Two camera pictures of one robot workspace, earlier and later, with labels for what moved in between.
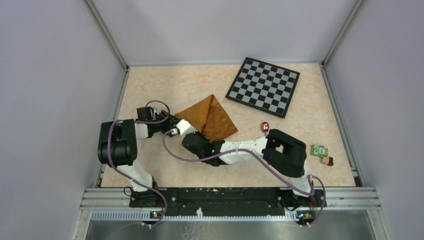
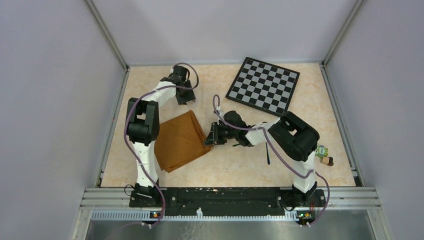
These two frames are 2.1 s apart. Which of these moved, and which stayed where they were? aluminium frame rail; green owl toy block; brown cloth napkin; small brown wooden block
Moved: brown cloth napkin
Stayed: small brown wooden block; green owl toy block; aluminium frame rail
